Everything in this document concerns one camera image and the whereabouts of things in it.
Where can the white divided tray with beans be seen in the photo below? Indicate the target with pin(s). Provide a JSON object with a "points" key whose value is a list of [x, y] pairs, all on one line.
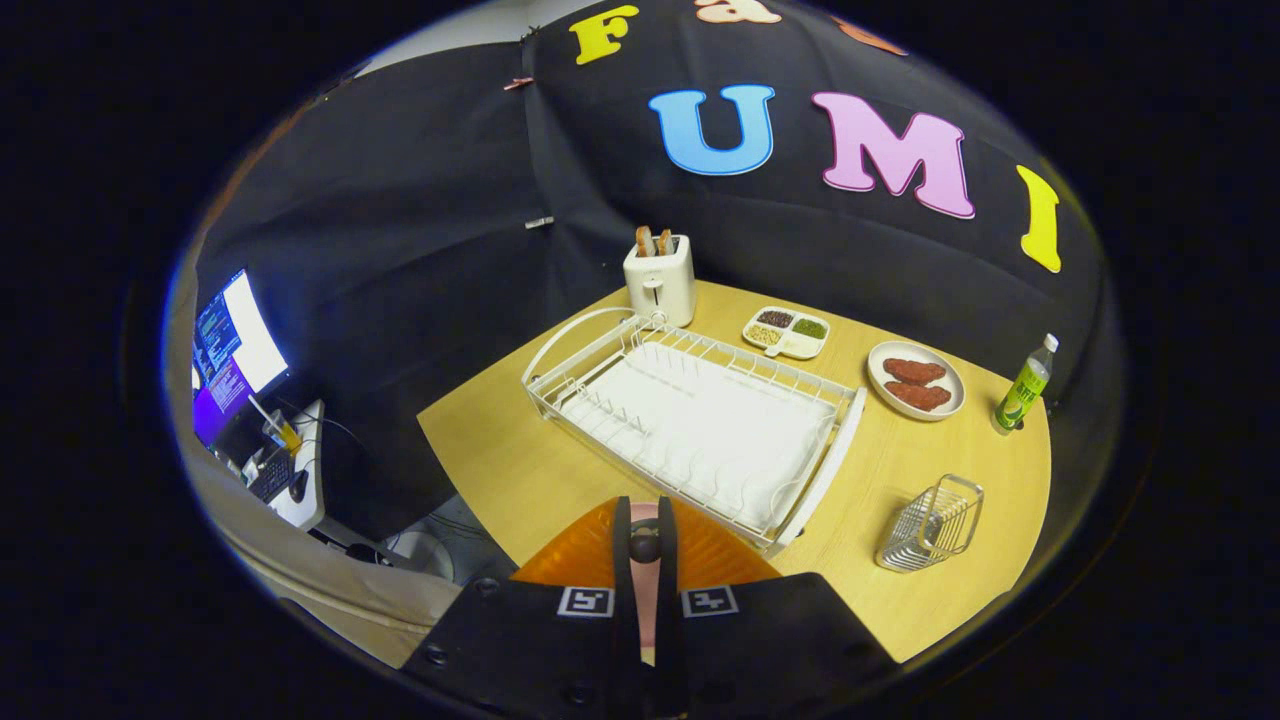
{"points": [[785, 332]]}

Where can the cup with straw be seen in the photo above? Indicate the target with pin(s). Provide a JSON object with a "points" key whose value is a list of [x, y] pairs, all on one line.
{"points": [[285, 435]]}

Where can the black computer mouse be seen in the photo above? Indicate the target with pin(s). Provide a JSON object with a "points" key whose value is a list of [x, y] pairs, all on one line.
{"points": [[298, 486]]}

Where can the white toaster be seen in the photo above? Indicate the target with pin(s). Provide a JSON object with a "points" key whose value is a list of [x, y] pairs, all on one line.
{"points": [[660, 285]]}

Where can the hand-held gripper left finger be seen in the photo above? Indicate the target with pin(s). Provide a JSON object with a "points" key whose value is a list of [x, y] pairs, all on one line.
{"points": [[530, 640]]}

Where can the black keyboard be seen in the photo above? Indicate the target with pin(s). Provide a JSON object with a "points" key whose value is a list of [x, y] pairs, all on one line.
{"points": [[270, 475]]}

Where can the pink plate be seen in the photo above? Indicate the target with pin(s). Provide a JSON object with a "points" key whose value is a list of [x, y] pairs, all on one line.
{"points": [[646, 610]]}

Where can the black backdrop cloth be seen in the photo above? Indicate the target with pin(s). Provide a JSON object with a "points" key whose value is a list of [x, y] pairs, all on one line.
{"points": [[420, 230]]}

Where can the white plate with meat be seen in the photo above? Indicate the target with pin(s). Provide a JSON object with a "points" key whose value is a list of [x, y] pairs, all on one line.
{"points": [[955, 380]]}

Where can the white side desk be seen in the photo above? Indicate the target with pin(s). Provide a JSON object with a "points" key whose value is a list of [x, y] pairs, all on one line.
{"points": [[305, 505]]}

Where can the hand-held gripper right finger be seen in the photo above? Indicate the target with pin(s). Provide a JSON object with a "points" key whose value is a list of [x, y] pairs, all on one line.
{"points": [[780, 640]]}

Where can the white round floor object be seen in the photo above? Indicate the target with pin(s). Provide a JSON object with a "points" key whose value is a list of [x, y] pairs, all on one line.
{"points": [[420, 552]]}

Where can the red meat piece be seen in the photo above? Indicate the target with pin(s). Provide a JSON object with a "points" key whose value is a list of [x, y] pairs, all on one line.
{"points": [[913, 371], [920, 397]]}

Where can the green drink bottle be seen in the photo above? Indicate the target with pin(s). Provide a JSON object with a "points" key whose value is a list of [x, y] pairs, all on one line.
{"points": [[1022, 392]]}

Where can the beige cloth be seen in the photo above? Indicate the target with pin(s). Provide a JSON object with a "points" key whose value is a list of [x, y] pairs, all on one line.
{"points": [[330, 590]]}

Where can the computer monitor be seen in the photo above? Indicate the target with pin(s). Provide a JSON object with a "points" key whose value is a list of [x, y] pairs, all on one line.
{"points": [[235, 350]]}

